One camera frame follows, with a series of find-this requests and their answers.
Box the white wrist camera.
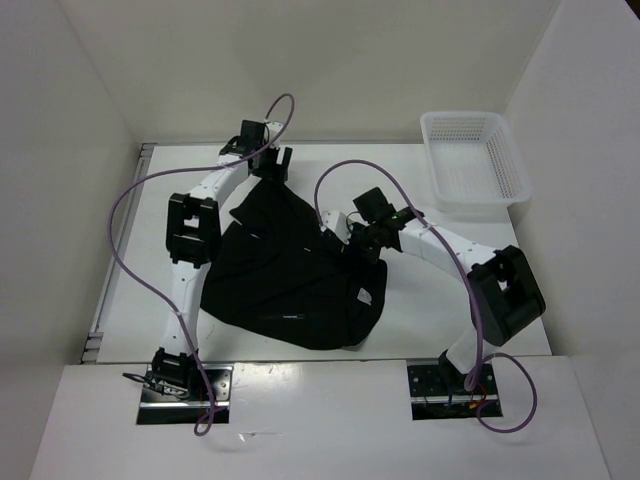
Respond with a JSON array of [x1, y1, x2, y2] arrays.
[[264, 121, 286, 149], [320, 210, 351, 245]]

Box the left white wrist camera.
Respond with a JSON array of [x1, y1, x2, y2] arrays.
[[264, 121, 286, 149]]

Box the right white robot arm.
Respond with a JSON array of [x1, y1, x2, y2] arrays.
[[349, 188, 546, 393]]

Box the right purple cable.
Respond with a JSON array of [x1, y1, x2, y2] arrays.
[[313, 159, 539, 434]]

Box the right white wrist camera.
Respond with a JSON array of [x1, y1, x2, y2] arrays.
[[320, 210, 351, 245]]

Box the black shorts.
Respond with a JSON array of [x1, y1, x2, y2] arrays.
[[200, 181, 387, 350]]

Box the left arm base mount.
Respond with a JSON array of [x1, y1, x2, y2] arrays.
[[122, 364, 233, 425]]

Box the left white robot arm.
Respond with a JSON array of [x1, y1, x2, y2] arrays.
[[151, 120, 292, 400]]

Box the white plastic basket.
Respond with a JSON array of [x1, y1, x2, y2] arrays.
[[420, 111, 533, 213]]

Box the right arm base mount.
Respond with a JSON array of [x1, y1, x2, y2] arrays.
[[406, 360, 503, 421]]

